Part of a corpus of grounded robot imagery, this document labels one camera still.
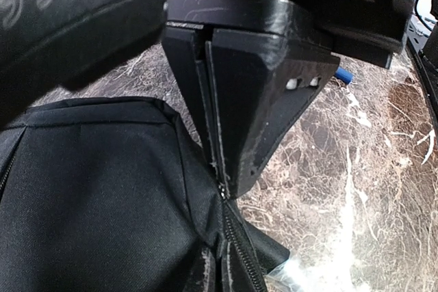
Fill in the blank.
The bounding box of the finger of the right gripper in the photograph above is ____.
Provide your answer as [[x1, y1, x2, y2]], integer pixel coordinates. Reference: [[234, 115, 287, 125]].
[[162, 27, 219, 176], [204, 0, 341, 199]]

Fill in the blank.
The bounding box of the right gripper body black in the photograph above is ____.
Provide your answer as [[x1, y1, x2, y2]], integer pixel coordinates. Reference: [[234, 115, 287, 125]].
[[168, 0, 415, 68]]

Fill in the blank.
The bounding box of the black student bag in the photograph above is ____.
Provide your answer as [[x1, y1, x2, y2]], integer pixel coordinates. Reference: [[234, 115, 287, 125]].
[[1, 97, 289, 291]]

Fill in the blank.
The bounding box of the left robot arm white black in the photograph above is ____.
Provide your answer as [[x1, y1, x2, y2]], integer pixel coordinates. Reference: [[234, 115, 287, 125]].
[[1, 0, 167, 124]]

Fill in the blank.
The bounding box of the blue capped white pen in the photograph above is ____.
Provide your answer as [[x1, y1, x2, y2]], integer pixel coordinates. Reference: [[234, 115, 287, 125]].
[[335, 67, 354, 85]]

